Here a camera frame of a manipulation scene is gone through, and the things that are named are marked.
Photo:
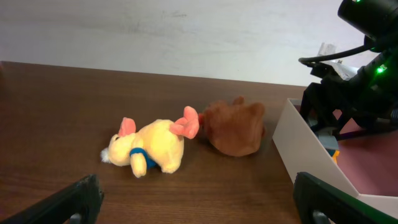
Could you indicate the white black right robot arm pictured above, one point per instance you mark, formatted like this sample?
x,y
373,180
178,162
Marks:
x,y
376,19

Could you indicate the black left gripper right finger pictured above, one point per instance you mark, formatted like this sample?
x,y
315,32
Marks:
x,y
320,202

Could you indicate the white cardboard box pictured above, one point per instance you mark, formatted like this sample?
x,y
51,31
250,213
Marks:
x,y
365,169

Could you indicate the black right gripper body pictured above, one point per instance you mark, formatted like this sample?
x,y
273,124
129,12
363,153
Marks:
x,y
365,104

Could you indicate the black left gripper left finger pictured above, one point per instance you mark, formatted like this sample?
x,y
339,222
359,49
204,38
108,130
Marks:
x,y
79,202

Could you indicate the yellow grey toy truck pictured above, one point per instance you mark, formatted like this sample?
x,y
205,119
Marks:
x,y
329,142

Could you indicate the yellow plush pig toy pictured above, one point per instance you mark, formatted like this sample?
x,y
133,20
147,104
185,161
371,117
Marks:
x,y
160,143

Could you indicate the brown plush bear toy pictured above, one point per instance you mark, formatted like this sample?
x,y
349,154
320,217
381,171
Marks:
x,y
235,129

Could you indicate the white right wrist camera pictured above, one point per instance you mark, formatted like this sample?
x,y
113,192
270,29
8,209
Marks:
x,y
344,71

